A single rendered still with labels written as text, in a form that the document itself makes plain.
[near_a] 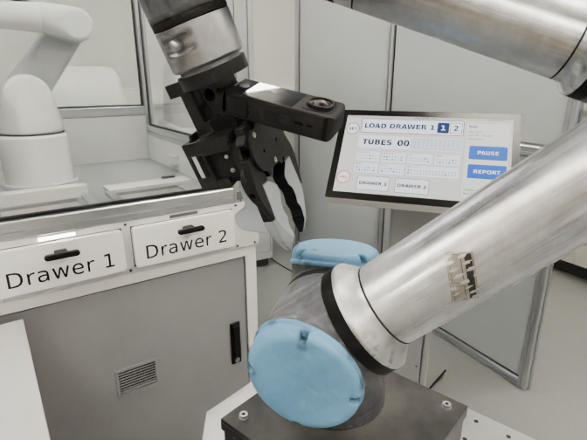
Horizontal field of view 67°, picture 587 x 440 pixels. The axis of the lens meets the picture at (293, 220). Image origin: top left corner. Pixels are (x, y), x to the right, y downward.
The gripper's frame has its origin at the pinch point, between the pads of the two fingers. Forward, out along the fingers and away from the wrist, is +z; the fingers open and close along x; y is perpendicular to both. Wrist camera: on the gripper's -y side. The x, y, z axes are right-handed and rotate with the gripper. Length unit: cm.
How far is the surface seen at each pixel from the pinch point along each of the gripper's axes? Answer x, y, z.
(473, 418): -10.5, -11.1, 46.0
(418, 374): -63, 18, 100
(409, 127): -91, 8, 23
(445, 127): -91, -2, 25
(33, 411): 15, 53, 21
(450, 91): -177, 7, 40
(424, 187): -75, 4, 35
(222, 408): 2.7, 26.1, 32.0
